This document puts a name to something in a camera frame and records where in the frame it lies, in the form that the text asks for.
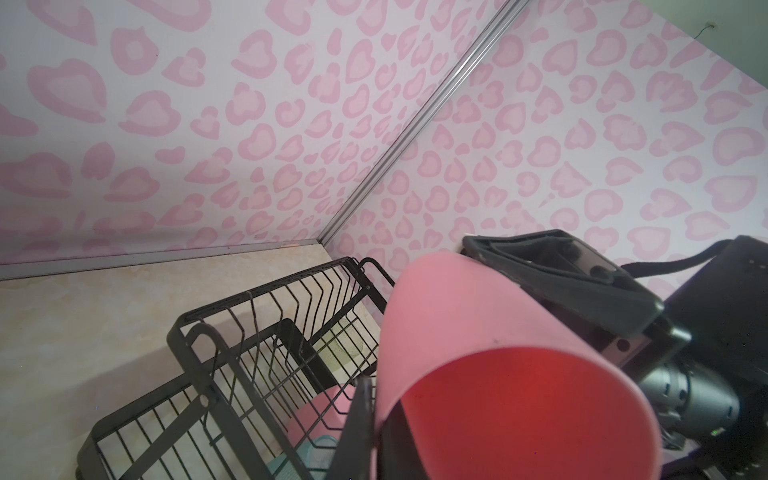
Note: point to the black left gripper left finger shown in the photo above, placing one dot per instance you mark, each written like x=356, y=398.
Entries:
x=352, y=459

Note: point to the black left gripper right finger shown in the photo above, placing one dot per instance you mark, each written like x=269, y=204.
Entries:
x=397, y=454

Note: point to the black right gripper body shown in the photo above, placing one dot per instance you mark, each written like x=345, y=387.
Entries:
x=599, y=301

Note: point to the frosted teal textured cup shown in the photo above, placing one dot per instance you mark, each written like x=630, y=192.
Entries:
x=314, y=455

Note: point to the magenta pink plastic cup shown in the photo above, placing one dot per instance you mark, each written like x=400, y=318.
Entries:
x=493, y=386

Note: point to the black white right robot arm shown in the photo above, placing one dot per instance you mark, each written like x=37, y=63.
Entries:
x=691, y=333

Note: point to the black wire dish rack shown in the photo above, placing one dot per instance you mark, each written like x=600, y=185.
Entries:
x=248, y=362

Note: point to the aluminium corner frame post right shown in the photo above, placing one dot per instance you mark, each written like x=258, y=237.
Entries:
x=489, y=37

